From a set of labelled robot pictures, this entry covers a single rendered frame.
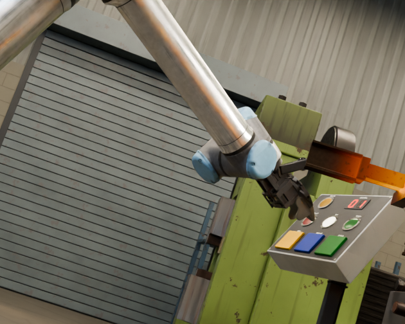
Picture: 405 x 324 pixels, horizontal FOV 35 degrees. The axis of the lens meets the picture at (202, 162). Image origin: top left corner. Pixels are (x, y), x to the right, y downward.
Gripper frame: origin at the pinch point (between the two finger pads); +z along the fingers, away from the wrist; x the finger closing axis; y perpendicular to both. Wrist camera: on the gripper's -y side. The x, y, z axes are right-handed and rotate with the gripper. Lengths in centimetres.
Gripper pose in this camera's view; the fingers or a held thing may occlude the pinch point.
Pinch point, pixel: (312, 215)
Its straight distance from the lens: 182.3
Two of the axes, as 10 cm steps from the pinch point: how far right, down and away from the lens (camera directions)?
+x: 4.6, -0.3, -8.9
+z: 5.7, 7.8, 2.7
